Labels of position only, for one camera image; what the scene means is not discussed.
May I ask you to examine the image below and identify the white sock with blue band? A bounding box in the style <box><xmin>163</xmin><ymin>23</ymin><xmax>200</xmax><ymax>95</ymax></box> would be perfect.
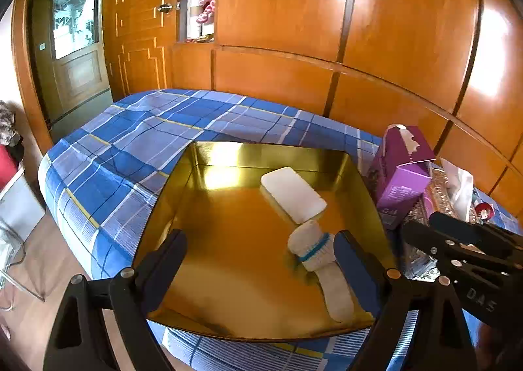
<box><xmin>287</xmin><ymin>220</ymin><xmax>355</xmax><ymax>322</ymax></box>

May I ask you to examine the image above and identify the white rectangular sponge pad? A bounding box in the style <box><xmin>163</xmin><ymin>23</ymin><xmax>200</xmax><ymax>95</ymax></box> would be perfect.
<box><xmin>261</xmin><ymin>167</ymin><xmax>327</xmax><ymax>224</ymax></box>

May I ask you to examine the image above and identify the silver embossed tissue box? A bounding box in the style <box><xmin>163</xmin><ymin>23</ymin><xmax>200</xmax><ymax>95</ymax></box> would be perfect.
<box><xmin>402</xmin><ymin>167</ymin><xmax>457</xmax><ymax>282</ymax></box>

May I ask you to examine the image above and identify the purple tissue box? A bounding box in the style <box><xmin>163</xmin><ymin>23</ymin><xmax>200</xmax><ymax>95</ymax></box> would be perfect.
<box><xmin>366</xmin><ymin>124</ymin><xmax>435</xmax><ymax>230</ymax></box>

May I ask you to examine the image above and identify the blue plaid bed cover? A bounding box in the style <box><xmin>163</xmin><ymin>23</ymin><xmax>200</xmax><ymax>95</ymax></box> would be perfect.
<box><xmin>37</xmin><ymin>89</ymin><xmax>523</xmax><ymax>371</ymax></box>

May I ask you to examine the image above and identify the gold metal tray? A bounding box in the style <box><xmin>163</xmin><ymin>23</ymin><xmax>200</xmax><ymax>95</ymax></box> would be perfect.
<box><xmin>135</xmin><ymin>142</ymin><xmax>396</xmax><ymax>341</ymax></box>

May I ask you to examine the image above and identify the wooden headboard panel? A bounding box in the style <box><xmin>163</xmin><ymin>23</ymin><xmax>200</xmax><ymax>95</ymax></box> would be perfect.
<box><xmin>165</xmin><ymin>43</ymin><xmax>522</xmax><ymax>218</ymax></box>

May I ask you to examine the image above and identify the wooden door with glass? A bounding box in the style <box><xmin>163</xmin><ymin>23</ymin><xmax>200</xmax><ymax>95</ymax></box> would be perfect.
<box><xmin>27</xmin><ymin>0</ymin><xmax>109</xmax><ymax>123</ymax></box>

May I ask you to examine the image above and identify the orange wooden wardrobe door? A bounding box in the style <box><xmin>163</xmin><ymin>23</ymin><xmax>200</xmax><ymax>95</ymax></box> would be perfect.
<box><xmin>102</xmin><ymin>0</ymin><xmax>177</xmax><ymax>100</ymax></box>

